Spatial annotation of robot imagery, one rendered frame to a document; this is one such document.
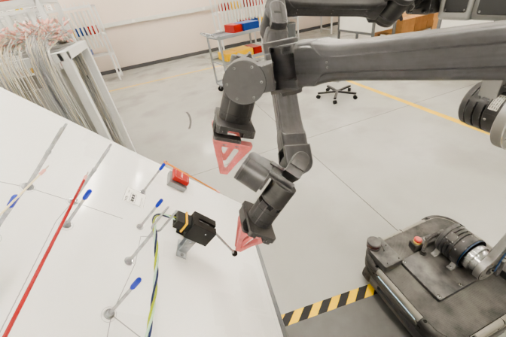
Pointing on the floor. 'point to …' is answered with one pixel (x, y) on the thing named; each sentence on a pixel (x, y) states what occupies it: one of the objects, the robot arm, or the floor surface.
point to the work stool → (337, 92)
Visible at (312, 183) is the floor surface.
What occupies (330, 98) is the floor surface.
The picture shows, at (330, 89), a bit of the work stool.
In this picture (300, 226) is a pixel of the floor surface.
